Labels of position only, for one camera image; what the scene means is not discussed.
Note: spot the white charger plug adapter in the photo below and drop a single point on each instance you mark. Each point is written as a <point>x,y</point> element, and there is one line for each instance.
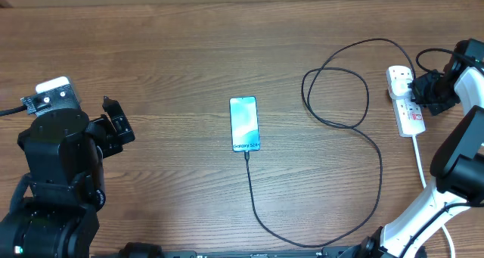
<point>400,89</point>

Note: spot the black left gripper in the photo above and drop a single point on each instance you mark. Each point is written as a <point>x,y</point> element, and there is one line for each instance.
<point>112,142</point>

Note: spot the white power strip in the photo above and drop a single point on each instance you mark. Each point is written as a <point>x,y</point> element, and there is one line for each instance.
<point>409,118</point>

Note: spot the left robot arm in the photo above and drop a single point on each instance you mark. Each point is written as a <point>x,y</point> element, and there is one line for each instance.
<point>54,208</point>

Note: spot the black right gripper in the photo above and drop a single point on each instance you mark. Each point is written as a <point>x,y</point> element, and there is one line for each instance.
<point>434,107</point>

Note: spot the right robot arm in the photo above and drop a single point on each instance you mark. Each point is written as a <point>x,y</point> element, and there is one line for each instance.
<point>457,166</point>

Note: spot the smartphone with teal screen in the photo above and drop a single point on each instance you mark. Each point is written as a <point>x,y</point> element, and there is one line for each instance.
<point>244,124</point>

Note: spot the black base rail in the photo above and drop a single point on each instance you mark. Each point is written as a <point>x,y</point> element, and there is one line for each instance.
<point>325,252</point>

